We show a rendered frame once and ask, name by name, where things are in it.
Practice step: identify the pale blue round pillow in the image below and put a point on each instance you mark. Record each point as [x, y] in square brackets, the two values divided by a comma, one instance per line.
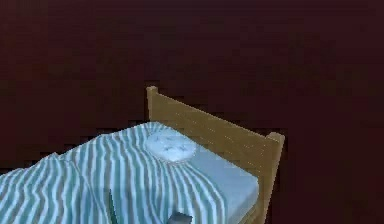
[170, 146]

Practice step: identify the wooden bed with striped blanket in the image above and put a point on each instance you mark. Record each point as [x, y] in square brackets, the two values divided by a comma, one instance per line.
[140, 186]

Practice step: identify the small grey box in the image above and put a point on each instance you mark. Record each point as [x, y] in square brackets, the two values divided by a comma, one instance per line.
[180, 218]

